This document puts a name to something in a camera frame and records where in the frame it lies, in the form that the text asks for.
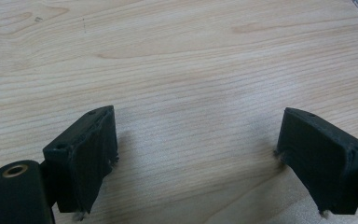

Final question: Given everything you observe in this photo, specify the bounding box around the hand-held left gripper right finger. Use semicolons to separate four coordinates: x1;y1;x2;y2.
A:
274;106;358;217

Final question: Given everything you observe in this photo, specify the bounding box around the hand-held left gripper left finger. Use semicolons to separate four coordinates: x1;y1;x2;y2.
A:
42;105;120;217

